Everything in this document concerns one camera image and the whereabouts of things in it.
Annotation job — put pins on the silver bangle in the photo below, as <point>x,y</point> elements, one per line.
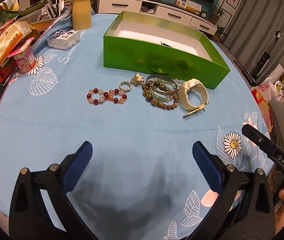
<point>162,85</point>

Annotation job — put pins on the gold flower brooch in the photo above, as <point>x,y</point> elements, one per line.
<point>137,80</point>

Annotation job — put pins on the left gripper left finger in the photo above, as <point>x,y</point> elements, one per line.
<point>29,218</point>

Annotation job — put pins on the green cardboard box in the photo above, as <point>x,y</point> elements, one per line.
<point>132,42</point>

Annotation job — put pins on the small alarm clock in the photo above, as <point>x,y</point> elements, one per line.
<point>203,14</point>

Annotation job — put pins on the red and yellow shopping bag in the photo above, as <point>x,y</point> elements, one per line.
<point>270,89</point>

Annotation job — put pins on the white tissue pack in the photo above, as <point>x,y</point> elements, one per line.
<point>64,39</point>

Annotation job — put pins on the potted plant on floor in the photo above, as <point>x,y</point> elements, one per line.
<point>219,34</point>

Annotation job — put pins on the blue floral tablecloth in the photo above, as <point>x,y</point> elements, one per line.
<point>142,181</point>

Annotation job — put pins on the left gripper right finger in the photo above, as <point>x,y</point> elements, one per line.
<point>244,206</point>

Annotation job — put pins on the white and yellow router box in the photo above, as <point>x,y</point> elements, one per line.
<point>190,6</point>

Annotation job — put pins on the yellow bottle with brown lid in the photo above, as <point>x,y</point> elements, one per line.
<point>81,14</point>

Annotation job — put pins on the white wrist watch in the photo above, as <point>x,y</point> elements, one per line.
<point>193,96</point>

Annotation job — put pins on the pink yogurt cup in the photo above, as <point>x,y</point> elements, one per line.
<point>23,55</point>

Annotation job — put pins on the white TV cabinet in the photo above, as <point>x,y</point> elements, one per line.
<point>161,10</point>

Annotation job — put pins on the yellow snack bag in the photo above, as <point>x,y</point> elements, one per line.
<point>11,37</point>

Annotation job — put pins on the potted plant on cabinet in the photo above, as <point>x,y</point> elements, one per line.
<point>216,12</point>

